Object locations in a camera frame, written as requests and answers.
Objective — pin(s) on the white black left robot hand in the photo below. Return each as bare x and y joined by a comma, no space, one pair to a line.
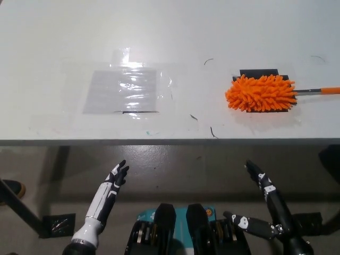
102,202

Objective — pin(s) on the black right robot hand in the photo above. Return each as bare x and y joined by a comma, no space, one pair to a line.
279,212

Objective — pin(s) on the orange microfibre duster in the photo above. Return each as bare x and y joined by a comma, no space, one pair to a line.
257,93

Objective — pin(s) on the black tape patch on desk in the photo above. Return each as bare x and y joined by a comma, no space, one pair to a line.
257,72

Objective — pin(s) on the black floor tape patch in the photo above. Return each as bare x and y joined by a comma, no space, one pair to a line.
61,223
308,220

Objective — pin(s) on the black shoe with tan sole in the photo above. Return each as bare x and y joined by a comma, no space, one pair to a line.
16,186

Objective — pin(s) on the grey rectangular sheet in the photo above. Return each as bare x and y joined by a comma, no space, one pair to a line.
106,93

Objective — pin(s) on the clear plastic film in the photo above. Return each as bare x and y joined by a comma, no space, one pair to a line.
120,55

